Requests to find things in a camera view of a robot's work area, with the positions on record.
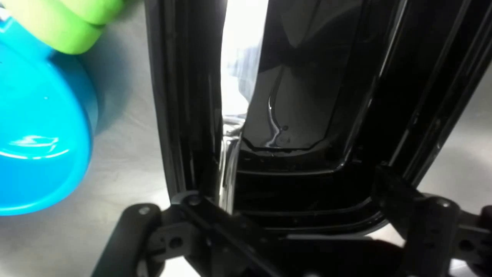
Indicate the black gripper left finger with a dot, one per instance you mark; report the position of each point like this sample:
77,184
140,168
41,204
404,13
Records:
138,231

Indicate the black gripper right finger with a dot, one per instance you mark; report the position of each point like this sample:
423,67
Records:
435,231

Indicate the silver table knife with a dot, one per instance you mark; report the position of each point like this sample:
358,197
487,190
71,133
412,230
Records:
240,62

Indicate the stainless steel sink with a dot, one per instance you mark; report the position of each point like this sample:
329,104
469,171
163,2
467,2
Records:
127,148

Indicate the blue plastic bowl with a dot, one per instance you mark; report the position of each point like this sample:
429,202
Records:
40,128

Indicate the black plastic food container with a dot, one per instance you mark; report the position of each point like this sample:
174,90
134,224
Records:
317,77

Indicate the small green plastic cup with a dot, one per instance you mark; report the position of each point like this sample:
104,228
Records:
66,25

